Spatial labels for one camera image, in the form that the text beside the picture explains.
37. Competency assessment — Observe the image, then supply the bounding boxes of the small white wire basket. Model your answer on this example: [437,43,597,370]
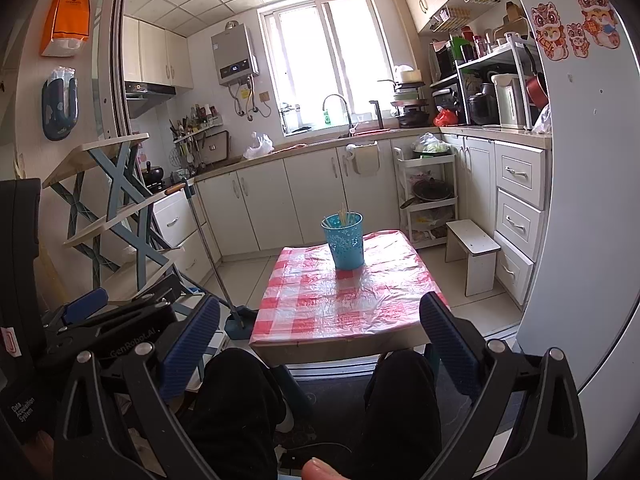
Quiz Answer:
[430,7,473,33]

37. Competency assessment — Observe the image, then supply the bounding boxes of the pile of wooden chopsticks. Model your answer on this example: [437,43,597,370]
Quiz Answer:
[322,203,353,228]

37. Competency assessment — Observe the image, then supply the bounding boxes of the red pot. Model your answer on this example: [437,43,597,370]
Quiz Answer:
[525,72,548,109]

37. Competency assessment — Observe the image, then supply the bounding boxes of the blue long-handled dustpan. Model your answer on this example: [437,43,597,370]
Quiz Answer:
[165,178,260,342]

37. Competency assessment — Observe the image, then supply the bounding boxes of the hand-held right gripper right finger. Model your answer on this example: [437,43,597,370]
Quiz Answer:
[419,291,588,480]

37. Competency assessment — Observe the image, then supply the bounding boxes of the metal sliding door frame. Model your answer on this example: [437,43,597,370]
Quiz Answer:
[92,0,132,142]

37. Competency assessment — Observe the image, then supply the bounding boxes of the small lion dance sticker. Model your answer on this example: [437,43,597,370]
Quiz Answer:
[566,22,591,58]

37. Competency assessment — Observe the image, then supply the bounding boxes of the dark rimmed tray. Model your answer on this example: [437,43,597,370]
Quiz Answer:
[200,130,231,167]

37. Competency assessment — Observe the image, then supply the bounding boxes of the clear plastic bag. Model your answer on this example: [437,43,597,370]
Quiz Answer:
[531,105,553,136]

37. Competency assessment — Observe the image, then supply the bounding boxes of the person's left leg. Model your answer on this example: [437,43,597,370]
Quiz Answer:
[177,347,293,480]

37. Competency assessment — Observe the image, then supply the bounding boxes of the white plastic bag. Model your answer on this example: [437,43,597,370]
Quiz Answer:
[243,132,275,160]

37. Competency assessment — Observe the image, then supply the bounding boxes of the folding wooden shelf rack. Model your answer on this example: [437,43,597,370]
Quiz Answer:
[41,132,201,306]

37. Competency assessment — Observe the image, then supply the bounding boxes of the beige kitchen countertop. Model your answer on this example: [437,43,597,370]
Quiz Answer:
[192,127,553,181]

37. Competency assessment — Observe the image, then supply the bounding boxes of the person's leg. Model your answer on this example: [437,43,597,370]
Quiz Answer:
[345,350,443,480]
[177,347,293,480]

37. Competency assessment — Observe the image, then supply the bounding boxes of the chrome arched faucet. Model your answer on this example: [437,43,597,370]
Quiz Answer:
[322,93,357,137]

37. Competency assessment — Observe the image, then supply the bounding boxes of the white electric thermo pot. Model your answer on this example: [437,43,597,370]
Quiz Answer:
[491,73,528,130]

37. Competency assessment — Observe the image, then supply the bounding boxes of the person's right hand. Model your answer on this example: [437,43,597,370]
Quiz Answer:
[301,456,347,480]

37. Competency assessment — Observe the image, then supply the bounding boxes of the stack of pots and dishes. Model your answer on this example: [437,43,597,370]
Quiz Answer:
[377,65,432,128]

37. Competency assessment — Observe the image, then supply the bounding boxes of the green box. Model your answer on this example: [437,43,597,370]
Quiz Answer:
[447,35,473,63]

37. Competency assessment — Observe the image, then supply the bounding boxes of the white side base cabinets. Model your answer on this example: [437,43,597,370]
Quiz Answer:
[440,132,498,241]

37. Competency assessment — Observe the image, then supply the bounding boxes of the low wooden table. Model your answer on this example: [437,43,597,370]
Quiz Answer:
[250,327,433,367]

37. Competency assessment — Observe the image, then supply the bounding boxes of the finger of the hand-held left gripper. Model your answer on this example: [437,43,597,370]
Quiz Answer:
[42,286,110,333]
[100,272,182,322]

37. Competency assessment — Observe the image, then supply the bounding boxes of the black toaster oven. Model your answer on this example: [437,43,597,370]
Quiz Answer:
[431,85,468,126]

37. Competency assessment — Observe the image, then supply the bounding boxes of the white wall cabinet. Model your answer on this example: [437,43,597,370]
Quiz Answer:
[121,15,195,92]

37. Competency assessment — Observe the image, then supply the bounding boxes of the wall utensil rail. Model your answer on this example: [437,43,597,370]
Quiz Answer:
[169,105,224,143]

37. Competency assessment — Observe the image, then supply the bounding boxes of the black wok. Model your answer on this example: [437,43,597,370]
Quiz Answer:
[400,180,453,209]

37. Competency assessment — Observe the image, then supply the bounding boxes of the white step stool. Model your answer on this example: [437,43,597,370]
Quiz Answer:
[445,219,502,297]

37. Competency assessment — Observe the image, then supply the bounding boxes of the white refrigerator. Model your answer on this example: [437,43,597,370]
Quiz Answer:
[515,0,640,396]

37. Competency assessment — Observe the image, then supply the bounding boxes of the white kitchen trolley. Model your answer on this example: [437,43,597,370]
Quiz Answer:
[392,146,458,250]

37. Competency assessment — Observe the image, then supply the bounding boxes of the white counter shelf rack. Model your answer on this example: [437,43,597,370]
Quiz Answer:
[455,32,543,131]

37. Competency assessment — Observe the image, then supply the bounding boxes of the blue perforated plastic bin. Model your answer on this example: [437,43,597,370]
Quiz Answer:
[321,211,364,271]

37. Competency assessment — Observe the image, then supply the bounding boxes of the red white checked tablecloth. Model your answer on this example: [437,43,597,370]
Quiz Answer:
[249,230,451,346]

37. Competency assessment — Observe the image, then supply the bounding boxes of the large lion dance sticker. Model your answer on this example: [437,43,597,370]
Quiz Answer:
[573,0,620,50]

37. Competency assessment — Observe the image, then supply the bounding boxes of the blue wall holder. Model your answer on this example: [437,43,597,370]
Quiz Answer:
[41,66,80,142]

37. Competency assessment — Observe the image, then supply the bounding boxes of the range hood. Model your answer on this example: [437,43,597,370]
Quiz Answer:
[124,80,177,106]

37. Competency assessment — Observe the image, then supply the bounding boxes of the person's right leg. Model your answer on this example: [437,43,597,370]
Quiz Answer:
[345,350,443,480]

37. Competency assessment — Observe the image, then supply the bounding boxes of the kitchen window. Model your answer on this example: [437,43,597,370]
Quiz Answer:
[257,0,396,136]

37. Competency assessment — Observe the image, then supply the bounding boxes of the bowl of green vegetables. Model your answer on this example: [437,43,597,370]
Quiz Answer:
[412,132,451,156]

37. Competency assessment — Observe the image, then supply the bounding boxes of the white hanging waste bin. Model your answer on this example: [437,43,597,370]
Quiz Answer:
[343,141,381,177]

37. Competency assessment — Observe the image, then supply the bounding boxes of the orange paper bag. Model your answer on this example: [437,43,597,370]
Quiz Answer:
[40,0,92,57]

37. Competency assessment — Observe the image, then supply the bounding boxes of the grey gas water heater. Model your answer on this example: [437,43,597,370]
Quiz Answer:
[211,22,261,87]

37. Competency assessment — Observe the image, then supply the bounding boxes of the microwave oven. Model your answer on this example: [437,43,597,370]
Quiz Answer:
[429,40,458,83]

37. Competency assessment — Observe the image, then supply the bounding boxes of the white drawer unit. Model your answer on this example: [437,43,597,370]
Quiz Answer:
[492,140,548,308]
[152,190,222,286]

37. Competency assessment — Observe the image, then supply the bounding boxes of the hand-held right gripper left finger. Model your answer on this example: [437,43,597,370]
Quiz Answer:
[52,295,222,480]

